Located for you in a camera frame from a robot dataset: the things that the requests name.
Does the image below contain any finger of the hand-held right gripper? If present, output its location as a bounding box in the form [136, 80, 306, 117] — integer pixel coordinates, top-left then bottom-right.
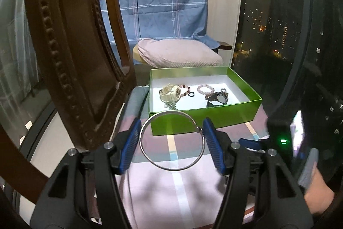
[238, 138, 270, 152]

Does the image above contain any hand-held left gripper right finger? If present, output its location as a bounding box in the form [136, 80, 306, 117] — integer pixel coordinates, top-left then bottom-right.
[202, 118, 314, 229]

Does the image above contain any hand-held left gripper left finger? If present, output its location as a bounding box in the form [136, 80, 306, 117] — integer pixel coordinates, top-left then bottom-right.
[29, 118, 142, 229]

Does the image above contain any silver bangle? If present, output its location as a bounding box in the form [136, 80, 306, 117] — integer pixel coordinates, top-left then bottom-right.
[139, 111, 206, 172]

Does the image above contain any green cardboard box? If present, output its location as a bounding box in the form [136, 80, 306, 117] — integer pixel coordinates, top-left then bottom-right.
[148, 66, 263, 136]

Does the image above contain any black wristwatch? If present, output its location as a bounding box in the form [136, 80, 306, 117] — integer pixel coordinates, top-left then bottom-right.
[206, 92, 229, 108]

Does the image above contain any cream wristwatch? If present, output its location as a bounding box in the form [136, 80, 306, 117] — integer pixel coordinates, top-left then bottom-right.
[159, 84, 183, 105]

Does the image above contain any person's right hand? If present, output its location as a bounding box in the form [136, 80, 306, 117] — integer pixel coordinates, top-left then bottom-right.
[304, 165, 335, 215]

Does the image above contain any pink grey plaid tablecloth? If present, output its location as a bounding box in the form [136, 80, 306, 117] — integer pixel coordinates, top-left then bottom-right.
[91, 85, 271, 229]

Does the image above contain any yellow foam cushion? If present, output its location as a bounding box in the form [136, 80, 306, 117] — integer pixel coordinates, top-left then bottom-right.
[133, 45, 150, 66]

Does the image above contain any pink pillow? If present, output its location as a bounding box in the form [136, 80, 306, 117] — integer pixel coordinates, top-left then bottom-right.
[133, 38, 224, 68]

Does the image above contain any dark wooden bench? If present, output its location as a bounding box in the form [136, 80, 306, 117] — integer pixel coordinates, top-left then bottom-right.
[214, 41, 233, 51]

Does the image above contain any large glass window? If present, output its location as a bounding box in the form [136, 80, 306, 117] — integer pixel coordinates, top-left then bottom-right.
[222, 0, 343, 184]

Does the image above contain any carved wooden chair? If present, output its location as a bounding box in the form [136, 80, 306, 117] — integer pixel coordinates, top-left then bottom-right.
[0, 0, 138, 204]

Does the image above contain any glass sliding door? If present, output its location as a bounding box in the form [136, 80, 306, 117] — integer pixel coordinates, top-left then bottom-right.
[0, 0, 54, 165]

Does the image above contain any blue plaid bedsheet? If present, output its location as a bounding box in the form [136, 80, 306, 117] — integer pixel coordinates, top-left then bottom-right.
[99, 0, 220, 56]

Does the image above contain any pale pink bead bracelet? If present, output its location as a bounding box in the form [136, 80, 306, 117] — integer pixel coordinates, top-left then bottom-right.
[197, 84, 215, 95]

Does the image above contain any dark red bead bracelet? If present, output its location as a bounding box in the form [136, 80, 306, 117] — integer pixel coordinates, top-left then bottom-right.
[179, 84, 191, 98]

